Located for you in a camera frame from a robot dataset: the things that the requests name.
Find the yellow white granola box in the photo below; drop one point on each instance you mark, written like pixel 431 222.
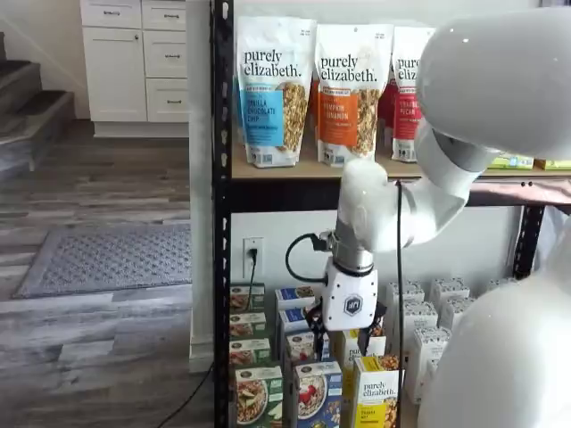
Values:
pixel 350 352
pixel 374 392

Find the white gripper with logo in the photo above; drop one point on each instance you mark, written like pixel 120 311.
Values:
pixel 350 303

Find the grey patterned floor mat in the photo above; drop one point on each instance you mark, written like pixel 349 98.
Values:
pixel 102 258

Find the green Bobo's apple pie box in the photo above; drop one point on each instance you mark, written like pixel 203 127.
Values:
pixel 513 162

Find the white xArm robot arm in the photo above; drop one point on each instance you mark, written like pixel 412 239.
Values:
pixel 490 67

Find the wooden shelf board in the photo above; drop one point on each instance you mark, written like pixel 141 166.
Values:
pixel 312 171

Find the blue vanilla chocolate granola bag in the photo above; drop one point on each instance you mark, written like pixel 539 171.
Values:
pixel 267 111

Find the orange pumpkin cinnamon granola bag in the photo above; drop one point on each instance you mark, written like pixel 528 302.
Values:
pixel 339 116

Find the yellow snack box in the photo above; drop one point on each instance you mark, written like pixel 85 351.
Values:
pixel 553 165

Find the blue white flax oatmeal box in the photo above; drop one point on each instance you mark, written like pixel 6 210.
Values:
pixel 294 294
pixel 299 348
pixel 292 318
pixel 316 397

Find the green apple cinnamon oatmeal box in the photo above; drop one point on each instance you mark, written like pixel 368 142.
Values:
pixel 259 401
pixel 250 352
pixel 241 296
pixel 247 325

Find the white drawer cabinet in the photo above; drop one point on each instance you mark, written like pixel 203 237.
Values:
pixel 116 76

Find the grey carpeted stairs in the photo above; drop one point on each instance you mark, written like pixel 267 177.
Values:
pixel 27 102

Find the red cranberry pecan granola bag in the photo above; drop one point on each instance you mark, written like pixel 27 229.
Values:
pixel 403 111

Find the black metal shelf rack frame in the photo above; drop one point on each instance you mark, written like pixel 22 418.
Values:
pixel 223 134

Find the white patterned pantry box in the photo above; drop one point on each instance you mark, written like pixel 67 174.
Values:
pixel 419 314
pixel 412 292
pixel 450 290
pixel 457 312
pixel 429 383
pixel 428 345

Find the white wall outlet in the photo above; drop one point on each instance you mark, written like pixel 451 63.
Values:
pixel 247 269

